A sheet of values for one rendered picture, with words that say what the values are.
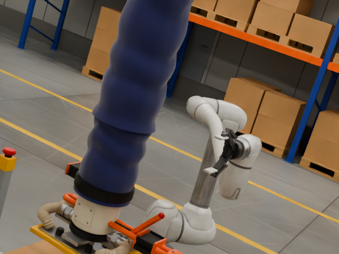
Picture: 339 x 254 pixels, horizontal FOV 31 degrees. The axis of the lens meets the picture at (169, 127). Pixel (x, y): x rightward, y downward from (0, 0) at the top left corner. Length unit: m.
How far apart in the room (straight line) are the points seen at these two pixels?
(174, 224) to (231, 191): 0.59
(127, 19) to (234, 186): 0.89
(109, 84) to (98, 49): 8.75
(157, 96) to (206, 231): 1.22
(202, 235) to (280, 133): 6.45
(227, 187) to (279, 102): 6.96
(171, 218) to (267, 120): 6.61
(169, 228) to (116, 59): 1.23
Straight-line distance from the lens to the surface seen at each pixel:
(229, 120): 3.09
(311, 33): 9.39
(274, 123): 9.55
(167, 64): 2.11
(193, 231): 3.16
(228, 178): 2.59
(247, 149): 2.50
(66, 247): 2.29
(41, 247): 2.63
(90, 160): 2.20
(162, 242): 2.22
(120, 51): 2.10
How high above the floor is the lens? 2.15
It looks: 14 degrees down
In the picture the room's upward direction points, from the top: 18 degrees clockwise
